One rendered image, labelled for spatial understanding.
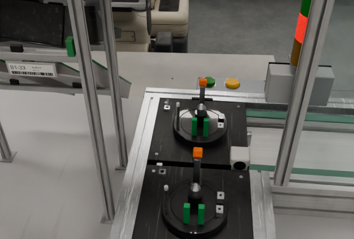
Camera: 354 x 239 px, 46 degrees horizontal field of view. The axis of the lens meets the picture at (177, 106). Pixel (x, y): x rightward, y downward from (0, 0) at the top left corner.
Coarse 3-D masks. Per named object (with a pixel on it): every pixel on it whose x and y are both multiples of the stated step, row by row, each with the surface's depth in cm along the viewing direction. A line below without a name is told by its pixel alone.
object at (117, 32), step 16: (0, 0) 75; (16, 0) 74; (32, 0) 84; (0, 16) 75; (16, 16) 75; (32, 16) 74; (48, 16) 73; (64, 16) 72; (96, 16) 85; (0, 32) 76; (16, 32) 75; (32, 32) 75; (48, 32) 74; (64, 32) 73; (96, 32) 86
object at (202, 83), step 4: (200, 80) 106; (204, 80) 106; (200, 84) 106; (204, 84) 106; (200, 88) 105; (204, 88) 105; (200, 92) 108; (204, 92) 107; (200, 96) 108; (204, 96) 108; (200, 100) 108
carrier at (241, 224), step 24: (168, 168) 96; (192, 168) 96; (144, 192) 91; (168, 192) 80; (192, 192) 83; (216, 192) 89; (240, 192) 91; (144, 216) 86; (168, 216) 84; (192, 216) 84; (216, 216) 83; (240, 216) 86
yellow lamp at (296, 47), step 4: (296, 40) 75; (296, 44) 75; (300, 44) 74; (292, 48) 77; (296, 48) 75; (300, 48) 75; (292, 52) 77; (296, 52) 76; (292, 56) 77; (296, 56) 76; (292, 60) 77; (296, 60) 76; (296, 64) 77
